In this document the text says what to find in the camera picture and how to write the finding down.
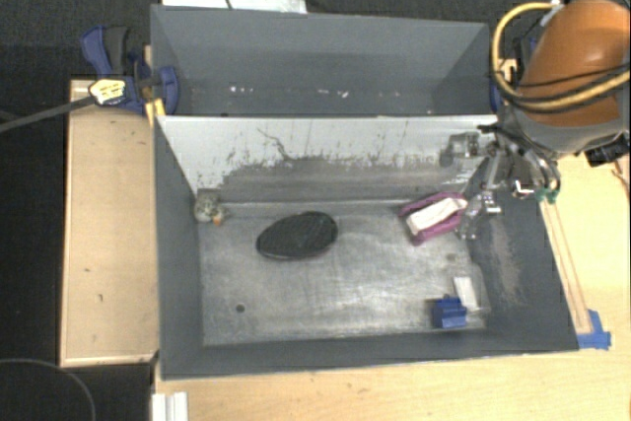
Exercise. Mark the grey metal bin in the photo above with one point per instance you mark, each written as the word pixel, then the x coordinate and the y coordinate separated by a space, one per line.
pixel 345 281

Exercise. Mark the clear packet with white label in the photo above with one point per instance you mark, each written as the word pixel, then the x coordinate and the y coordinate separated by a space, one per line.
pixel 468 291

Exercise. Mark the pale wood board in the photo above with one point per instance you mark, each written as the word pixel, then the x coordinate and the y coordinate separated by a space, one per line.
pixel 111 236

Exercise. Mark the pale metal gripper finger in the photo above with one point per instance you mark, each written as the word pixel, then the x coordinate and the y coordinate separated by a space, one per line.
pixel 466 148
pixel 477 217

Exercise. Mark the black oval ribbed pad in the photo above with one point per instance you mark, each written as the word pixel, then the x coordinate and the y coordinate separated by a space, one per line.
pixel 298 235

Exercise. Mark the blue block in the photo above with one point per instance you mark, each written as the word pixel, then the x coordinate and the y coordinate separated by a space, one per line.
pixel 448 313

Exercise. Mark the purple and white packet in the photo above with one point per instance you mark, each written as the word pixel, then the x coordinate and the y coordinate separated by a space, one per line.
pixel 434 217

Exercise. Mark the black cylinder on white bracket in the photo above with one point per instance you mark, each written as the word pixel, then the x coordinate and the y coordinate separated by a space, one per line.
pixel 607 152

